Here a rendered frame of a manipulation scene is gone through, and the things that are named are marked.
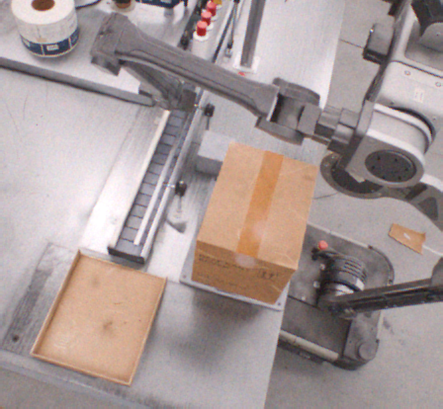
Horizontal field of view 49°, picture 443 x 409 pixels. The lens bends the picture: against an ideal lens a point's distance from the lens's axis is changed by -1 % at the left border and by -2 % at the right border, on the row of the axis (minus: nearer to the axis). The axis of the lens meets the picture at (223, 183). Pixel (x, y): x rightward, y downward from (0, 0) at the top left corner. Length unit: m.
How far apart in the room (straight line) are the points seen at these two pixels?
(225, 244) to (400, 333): 1.46
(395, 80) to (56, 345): 1.02
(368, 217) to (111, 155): 1.48
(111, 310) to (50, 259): 0.23
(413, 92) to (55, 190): 1.06
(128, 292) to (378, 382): 1.32
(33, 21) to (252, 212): 0.99
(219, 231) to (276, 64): 0.92
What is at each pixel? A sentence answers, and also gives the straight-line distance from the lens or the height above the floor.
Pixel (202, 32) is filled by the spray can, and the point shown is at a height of 1.07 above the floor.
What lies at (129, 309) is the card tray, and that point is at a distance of 1.39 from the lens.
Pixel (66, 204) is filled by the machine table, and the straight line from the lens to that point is 1.54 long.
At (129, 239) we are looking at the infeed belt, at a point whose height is 0.88.
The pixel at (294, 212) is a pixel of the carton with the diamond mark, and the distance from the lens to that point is 1.22.
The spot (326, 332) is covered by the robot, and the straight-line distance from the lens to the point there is 2.08.
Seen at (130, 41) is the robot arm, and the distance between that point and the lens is 0.93.
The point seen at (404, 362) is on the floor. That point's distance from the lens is 2.44.
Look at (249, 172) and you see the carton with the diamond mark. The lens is 1.25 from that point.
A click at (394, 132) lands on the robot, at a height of 1.50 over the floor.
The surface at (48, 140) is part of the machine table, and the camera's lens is 1.68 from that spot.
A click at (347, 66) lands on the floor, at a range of 3.26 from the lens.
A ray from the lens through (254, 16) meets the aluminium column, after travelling 1.74.
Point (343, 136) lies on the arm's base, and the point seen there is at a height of 1.47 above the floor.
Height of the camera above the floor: 2.16
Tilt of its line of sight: 58 degrees down
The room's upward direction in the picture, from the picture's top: 11 degrees clockwise
